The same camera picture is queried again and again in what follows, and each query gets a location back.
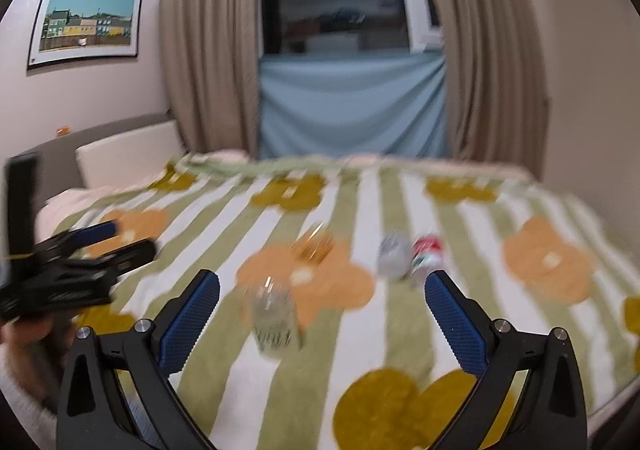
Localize white pillow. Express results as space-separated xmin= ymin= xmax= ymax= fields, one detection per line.
xmin=75 ymin=121 xmax=184 ymax=189

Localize white frosted bottle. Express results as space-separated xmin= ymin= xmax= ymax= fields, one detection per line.
xmin=376 ymin=231 xmax=412 ymax=280

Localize white fluffy sleeve forearm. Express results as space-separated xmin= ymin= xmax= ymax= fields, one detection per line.
xmin=0 ymin=346 xmax=56 ymax=449

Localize light blue sheet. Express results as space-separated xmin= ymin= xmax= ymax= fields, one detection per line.
xmin=258 ymin=50 xmax=449 ymax=160

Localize beige curtain left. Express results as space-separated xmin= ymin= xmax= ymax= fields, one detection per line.
xmin=160 ymin=0 xmax=259 ymax=155

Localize beige curtain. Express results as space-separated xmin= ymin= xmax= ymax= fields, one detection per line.
xmin=435 ymin=0 xmax=549 ymax=177
xmin=160 ymin=0 xmax=259 ymax=155

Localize beige curtain right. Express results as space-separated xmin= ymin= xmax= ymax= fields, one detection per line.
xmin=435 ymin=0 xmax=549 ymax=177

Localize grey headboard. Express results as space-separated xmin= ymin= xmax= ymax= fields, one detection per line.
xmin=24 ymin=113 xmax=169 ymax=212

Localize frosted cup green dots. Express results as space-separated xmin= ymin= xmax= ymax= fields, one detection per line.
xmin=248 ymin=277 xmax=300 ymax=360

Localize red label water bottle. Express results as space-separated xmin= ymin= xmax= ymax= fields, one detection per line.
xmin=410 ymin=233 xmax=445 ymax=288

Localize pink bed sheet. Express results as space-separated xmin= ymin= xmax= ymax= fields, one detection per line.
xmin=35 ymin=187 xmax=116 ymax=242

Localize framed houses picture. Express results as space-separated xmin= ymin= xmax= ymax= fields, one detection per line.
xmin=27 ymin=0 xmax=142 ymax=70

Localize small amber glass cup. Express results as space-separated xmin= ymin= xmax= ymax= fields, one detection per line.
xmin=292 ymin=222 xmax=335 ymax=265

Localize striped floral blanket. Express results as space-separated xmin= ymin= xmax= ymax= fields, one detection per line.
xmin=53 ymin=158 xmax=639 ymax=449

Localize left hand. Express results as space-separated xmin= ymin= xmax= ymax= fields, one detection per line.
xmin=1 ymin=314 xmax=75 ymax=404

